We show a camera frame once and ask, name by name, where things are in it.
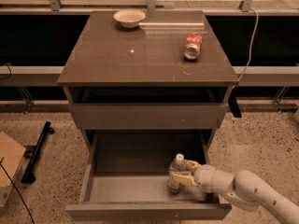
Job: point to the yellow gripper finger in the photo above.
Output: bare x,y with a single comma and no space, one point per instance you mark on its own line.
185,178
192,165

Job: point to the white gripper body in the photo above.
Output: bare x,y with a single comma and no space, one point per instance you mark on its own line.
204,176

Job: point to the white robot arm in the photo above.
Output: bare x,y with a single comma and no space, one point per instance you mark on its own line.
244,190

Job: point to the open grey middle drawer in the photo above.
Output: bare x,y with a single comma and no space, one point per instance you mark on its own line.
127,174

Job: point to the grey drawer cabinet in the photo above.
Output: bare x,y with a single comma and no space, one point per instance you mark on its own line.
112,65

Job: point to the grey top drawer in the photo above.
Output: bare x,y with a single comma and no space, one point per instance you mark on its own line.
147,117

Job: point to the red soda can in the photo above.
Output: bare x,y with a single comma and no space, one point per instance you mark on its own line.
193,46

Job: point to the black bar with wheels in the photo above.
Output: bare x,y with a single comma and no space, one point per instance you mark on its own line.
29,176

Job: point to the white bowl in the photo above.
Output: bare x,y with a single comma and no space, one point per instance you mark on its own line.
129,18

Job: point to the wooden box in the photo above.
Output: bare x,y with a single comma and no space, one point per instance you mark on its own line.
11,156

